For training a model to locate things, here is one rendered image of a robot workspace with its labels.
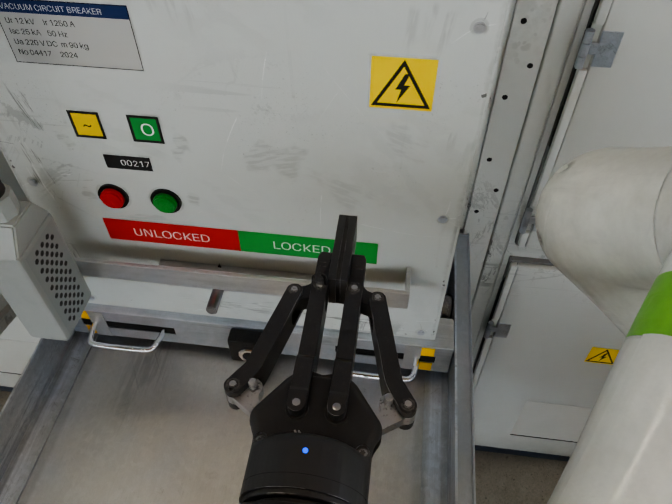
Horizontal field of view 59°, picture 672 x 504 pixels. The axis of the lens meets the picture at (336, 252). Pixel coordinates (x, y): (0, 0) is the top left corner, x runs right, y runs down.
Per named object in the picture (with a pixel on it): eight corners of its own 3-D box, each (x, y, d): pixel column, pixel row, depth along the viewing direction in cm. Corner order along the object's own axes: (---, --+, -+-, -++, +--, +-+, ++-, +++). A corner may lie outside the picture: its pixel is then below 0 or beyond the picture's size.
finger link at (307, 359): (310, 439, 39) (289, 437, 39) (328, 304, 47) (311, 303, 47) (307, 411, 36) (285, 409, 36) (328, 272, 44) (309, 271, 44)
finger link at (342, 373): (321, 413, 36) (344, 416, 36) (347, 274, 44) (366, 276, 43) (323, 441, 39) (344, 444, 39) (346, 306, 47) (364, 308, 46)
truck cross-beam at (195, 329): (447, 373, 82) (454, 349, 77) (75, 331, 86) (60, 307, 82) (447, 342, 85) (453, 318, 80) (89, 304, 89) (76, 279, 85)
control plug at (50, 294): (69, 343, 69) (7, 240, 56) (30, 338, 69) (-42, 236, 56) (96, 290, 74) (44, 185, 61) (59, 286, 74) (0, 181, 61)
